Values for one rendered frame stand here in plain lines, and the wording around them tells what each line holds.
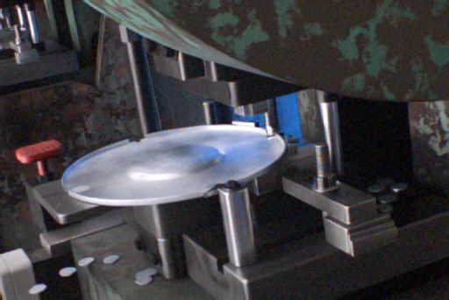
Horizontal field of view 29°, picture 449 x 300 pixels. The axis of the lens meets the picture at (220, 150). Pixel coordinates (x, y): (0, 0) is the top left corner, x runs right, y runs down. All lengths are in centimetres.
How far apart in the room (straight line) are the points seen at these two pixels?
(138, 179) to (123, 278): 15
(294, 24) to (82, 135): 209
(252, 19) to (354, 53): 9
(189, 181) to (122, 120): 168
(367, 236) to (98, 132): 180
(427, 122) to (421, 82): 45
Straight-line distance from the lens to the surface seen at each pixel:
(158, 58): 110
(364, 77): 64
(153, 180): 104
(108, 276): 114
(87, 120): 266
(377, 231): 97
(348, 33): 63
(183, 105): 274
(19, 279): 130
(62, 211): 101
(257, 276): 93
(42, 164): 139
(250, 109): 111
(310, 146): 110
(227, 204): 93
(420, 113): 112
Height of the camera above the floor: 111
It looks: 17 degrees down
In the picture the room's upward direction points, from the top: 9 degrees counter-clockwise
